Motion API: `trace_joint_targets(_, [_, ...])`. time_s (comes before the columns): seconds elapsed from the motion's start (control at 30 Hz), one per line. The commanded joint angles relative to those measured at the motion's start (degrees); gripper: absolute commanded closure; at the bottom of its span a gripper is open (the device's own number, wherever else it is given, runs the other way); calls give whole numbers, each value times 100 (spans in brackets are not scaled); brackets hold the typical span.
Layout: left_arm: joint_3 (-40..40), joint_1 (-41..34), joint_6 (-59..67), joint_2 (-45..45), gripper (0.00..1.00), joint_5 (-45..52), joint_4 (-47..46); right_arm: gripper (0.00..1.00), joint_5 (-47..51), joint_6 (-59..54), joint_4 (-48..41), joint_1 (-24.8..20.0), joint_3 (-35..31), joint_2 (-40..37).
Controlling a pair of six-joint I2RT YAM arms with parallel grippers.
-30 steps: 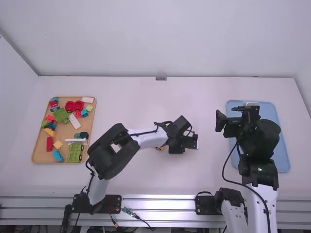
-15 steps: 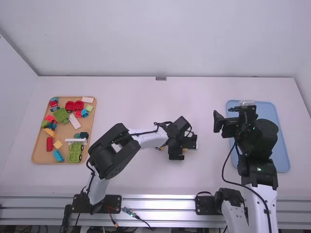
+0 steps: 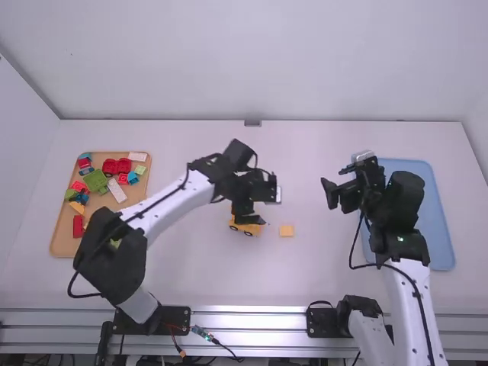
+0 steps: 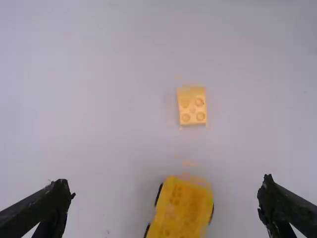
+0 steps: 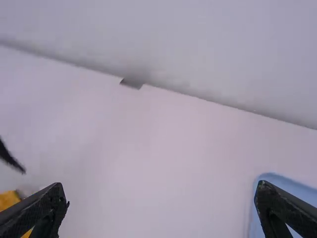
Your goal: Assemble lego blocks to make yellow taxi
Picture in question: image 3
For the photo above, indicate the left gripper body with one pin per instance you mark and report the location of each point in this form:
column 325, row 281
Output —
column 259, row 188

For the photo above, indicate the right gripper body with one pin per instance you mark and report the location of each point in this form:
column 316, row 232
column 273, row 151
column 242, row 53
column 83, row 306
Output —
column 352, row 194

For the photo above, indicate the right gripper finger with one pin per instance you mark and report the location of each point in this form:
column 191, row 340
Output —
column 331, row 192

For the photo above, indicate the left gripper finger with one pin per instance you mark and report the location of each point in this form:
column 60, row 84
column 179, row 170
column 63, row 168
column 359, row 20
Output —
column 249, row 219

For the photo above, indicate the yellow toy car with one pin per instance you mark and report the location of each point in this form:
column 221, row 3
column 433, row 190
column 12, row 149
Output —
column 251, row 229

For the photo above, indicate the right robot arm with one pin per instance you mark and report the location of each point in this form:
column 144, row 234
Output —
column 404, row 289

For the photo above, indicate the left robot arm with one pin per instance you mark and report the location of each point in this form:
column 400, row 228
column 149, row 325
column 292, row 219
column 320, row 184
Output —
column 171, row 198

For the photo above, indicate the yellow toy brick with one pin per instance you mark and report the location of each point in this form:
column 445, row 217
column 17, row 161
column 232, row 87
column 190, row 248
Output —
column 78, row 208
column 286, row 231

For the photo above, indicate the blue mat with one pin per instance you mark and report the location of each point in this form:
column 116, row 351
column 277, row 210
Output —
column 438, row 213

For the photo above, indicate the silver rails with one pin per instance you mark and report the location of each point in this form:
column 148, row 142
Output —
column 248, row 316

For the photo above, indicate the light green toy brick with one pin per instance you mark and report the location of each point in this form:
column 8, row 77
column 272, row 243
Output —
column 140, row 170

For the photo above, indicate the teal toy brick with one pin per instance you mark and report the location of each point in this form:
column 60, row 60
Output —
column 82, row 198
column 133, row 177
column 85, row 156

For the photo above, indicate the long white toy brick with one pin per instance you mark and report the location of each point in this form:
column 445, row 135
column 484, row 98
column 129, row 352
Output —
column 117, row 190

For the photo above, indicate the large red toy brick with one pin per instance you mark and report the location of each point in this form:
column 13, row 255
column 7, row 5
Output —
column 116, row 166

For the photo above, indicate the large green toy brick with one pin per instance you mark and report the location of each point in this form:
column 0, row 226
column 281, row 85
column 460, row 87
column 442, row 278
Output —
column 95, row 180

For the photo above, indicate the blue toy brick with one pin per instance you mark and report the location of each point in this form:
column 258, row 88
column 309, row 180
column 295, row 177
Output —
column 87, row 171

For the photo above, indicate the tan tray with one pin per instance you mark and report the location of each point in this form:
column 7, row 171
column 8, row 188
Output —
column 61, row 236

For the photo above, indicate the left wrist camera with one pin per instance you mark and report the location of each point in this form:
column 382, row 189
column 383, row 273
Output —
column 278, row 195

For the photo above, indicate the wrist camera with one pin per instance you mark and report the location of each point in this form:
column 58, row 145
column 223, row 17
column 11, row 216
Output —
column 364, row 156
column 278, row 195

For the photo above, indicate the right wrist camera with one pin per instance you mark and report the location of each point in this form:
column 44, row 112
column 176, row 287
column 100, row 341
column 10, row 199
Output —
column 364, row 156

